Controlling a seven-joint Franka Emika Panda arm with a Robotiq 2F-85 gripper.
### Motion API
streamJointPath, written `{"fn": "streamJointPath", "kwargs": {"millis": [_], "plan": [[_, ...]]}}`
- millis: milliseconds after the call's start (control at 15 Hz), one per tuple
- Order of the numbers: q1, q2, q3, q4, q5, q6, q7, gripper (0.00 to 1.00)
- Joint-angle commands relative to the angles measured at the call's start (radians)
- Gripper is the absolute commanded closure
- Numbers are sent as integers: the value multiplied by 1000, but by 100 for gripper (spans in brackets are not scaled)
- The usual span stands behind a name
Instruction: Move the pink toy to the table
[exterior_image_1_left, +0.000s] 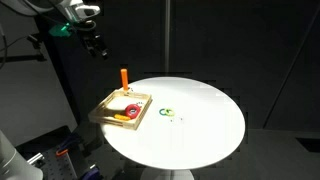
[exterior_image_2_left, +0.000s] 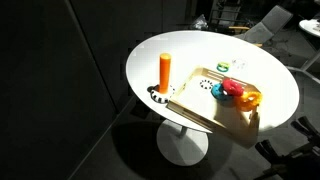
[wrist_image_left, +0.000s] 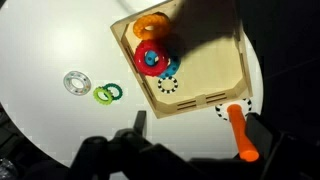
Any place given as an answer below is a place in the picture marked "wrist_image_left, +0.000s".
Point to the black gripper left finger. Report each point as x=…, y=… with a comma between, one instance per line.
x=140, y=121

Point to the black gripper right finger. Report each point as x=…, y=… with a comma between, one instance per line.
x=263, y=136

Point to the orange toy peg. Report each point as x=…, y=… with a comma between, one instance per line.
x=241, y=136

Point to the wooden tray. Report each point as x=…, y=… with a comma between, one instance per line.
x=206, y=66

